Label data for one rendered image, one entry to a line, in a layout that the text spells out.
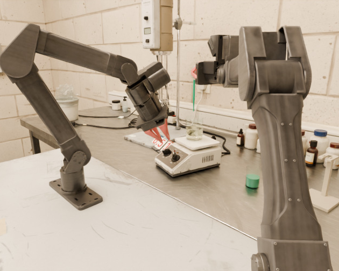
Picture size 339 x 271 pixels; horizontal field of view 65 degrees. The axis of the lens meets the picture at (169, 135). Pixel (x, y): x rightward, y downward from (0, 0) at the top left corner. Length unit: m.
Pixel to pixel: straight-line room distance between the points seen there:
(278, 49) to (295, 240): 0.30
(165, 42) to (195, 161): 0.55
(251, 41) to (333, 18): 0.77
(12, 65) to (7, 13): 2.38
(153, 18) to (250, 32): 0.74
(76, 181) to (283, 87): 0.57
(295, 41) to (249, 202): 0.44
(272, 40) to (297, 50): 0.06
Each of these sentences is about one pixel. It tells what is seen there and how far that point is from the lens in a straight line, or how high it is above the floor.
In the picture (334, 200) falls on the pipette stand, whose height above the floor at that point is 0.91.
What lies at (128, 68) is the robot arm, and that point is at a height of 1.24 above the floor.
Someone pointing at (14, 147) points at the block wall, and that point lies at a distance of 3.13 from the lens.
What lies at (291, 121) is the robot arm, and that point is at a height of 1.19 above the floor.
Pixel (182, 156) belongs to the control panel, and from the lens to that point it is 0.87.
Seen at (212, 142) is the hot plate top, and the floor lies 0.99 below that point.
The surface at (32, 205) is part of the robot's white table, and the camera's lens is 0.80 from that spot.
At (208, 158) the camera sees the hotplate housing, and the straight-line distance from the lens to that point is 0.91.
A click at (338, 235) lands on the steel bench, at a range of 0.71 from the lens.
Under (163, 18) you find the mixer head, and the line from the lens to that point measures 1.19.
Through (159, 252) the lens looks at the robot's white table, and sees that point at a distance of 0.57.
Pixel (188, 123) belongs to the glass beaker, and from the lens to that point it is 0.91.
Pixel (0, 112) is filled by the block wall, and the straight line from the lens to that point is 3.03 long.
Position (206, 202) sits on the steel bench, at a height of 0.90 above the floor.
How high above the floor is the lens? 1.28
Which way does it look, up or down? 17 degrees down
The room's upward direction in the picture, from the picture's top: straight up
